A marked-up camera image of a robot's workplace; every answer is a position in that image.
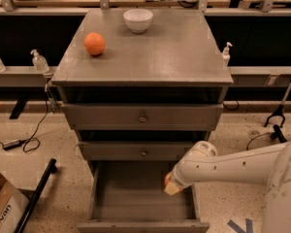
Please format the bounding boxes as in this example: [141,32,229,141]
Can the grey wooden drawer cabinet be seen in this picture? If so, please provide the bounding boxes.
[50,7,235,180]

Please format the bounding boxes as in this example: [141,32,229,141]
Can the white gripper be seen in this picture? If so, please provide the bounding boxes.
[165,166,193,195]

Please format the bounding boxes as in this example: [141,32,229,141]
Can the cardboard box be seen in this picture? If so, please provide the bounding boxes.
[0,173,29,233]

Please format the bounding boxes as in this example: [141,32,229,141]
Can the white ceramic bowl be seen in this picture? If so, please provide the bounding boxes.
[123,9,153,33]

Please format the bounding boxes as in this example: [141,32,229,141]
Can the black power adapter with cable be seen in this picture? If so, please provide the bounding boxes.
[0,96,49,153]

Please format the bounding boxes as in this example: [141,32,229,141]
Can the grey top drawer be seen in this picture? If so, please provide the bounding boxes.
[62,104,223,131]

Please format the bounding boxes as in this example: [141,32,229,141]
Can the black stand leg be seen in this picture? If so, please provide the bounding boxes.
[271,125,287,143]

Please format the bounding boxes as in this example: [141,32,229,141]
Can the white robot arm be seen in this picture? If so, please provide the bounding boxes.
[165,141,291,233]

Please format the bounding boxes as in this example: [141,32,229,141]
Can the grey open bottom drawer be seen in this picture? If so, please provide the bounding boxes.
[78,161,210,233]

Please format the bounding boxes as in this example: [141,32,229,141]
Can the clear pump bottle left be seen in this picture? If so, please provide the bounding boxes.
[30,50,49,73]

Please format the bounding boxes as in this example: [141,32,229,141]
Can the black pole on floor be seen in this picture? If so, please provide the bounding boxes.
[14,158,57,233]

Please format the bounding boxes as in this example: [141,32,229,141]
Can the grabber tool with black claw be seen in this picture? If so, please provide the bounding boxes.
[264,79,291,127]

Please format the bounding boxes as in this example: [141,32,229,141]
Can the red apple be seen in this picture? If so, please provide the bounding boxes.
[164,173,171,186]

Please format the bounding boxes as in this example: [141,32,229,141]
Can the grey middle drawer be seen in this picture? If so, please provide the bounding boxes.
[79,142,195,161]

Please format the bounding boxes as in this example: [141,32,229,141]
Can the orange fruit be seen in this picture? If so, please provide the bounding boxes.
[83,32,106,56]

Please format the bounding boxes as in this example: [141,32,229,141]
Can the white pump bottle right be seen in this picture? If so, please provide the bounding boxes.
[222,42,233,66]

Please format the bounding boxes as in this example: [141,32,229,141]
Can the black cable on floor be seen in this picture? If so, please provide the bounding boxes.
[245,131,275,151]

